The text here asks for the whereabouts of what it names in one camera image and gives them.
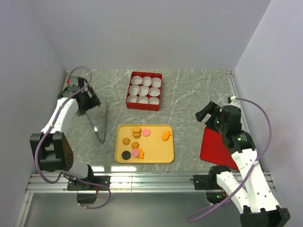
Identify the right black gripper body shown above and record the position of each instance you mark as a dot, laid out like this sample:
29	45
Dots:
218	126

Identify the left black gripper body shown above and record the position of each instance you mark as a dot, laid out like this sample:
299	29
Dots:
90	103

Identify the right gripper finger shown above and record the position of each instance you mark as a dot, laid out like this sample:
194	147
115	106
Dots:
210	109
214	118

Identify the metal tongs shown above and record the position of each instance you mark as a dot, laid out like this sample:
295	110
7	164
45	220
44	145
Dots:
97	119

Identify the round tan cookie top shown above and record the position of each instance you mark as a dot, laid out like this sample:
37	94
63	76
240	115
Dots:
136	129

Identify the round tan cookie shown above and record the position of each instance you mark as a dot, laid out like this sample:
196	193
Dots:
136	129
136	135

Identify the pink round cookie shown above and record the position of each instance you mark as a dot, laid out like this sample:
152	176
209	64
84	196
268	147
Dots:
146	132
135	152

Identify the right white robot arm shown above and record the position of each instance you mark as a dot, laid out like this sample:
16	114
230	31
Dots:
253	197

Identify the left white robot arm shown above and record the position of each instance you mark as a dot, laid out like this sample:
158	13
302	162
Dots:
50	148

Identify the red box lid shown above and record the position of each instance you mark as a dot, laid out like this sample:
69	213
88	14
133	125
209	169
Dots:
214	151

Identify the white paper cup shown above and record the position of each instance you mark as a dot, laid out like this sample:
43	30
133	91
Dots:
153	101
134	90
156	82
142	100
136	80
154	92
132	99
146	81
143	91

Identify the orange fish cookie right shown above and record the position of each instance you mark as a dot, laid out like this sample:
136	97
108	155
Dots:
166	135

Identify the orange fish cookie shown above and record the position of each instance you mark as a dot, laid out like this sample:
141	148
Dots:
166	135
141	154

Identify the red cookie box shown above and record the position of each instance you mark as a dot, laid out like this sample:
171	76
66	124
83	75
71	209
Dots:
146	107

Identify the flower cookie left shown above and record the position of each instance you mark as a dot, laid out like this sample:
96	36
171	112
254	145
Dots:
126	141

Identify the flower cookie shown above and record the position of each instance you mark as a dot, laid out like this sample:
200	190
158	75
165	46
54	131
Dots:
135	145
126	141

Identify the yellow tray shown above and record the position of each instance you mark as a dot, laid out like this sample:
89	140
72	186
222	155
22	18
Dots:
155	149

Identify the flower cookie right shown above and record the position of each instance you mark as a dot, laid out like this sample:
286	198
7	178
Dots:
135	145

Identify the black round cookie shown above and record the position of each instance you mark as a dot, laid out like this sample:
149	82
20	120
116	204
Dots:
126	155

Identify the orange fish cookie lower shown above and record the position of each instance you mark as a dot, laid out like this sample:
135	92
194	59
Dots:
141	154

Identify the aluminium rail right side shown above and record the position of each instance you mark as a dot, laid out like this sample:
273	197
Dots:
235	93

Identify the aluminium rail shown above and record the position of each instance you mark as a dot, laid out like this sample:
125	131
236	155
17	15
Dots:
132	182
235	93

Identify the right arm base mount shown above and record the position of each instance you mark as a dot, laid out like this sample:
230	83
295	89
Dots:
214	193

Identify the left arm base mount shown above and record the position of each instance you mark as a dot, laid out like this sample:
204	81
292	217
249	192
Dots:
88	190

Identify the aluminium rail front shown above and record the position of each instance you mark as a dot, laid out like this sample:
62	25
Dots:
132	182

